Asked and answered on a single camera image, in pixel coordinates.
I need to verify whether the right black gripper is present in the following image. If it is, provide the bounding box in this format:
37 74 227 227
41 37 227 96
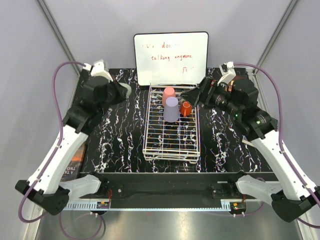
180 76 242 118

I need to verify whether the green plastic cup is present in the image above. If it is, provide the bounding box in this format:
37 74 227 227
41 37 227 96
119 82 132 99

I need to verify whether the purple plastic cup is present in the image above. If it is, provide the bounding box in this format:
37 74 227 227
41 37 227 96
163 96 180 123

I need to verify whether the white wire dish rack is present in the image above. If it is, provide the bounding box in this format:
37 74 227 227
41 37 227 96
142 84 201 164

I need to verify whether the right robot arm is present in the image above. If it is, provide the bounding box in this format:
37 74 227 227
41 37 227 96
180 77 320 223

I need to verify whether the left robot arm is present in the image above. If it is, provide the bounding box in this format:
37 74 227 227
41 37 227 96
15 76 132 216

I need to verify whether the orange ceramic mug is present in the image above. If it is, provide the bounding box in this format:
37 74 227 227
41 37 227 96
180 101 193 118

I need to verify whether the pink plastic cup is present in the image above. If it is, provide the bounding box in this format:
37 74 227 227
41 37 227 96
162 86 176 107

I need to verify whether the white whiteboard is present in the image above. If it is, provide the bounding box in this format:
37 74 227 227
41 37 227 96
133 31 209 86

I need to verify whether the black marble mat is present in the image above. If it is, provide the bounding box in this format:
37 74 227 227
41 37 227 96
80 68 271 173

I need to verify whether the tale of two cities book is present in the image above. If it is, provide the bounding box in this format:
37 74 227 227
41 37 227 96
60 142 87 182

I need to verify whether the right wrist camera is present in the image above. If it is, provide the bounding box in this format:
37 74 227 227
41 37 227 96
217 61 236 85

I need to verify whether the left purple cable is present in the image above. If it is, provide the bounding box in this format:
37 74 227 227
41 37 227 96
17 61 106 240

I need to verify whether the purple cable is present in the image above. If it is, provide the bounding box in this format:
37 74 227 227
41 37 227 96
209 62 320 229
17 61 106 240

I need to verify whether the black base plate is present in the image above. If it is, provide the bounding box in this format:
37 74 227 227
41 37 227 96
79 172 257 210

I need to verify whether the white cable duct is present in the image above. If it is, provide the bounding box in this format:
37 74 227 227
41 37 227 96
64 200 111 211

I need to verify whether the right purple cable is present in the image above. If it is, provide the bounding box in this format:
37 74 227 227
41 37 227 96
209 62 320 229

